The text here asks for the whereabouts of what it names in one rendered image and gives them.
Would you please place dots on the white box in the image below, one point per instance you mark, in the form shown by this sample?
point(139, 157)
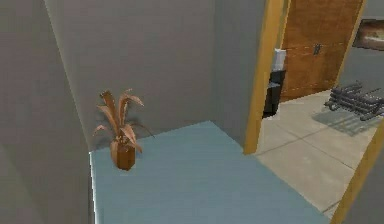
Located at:
point(278, 59)

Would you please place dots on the brown potted house plant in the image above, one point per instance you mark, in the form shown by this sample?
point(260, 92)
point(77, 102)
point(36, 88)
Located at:
point(123, 156)

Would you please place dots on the framed wall picture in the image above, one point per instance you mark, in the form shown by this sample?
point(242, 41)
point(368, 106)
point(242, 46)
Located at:
point(370, 34)

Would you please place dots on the dark grey slatted bench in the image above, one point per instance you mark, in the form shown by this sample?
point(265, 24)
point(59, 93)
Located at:
point(356, 100)

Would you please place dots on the brown wooden room door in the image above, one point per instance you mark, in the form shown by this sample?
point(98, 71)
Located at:
point(313, 50)

